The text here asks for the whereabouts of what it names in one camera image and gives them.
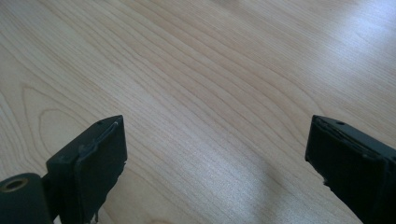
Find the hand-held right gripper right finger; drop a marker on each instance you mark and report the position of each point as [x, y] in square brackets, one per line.
[351, 168]

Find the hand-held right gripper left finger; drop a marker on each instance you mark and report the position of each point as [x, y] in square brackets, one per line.
[90, 168]

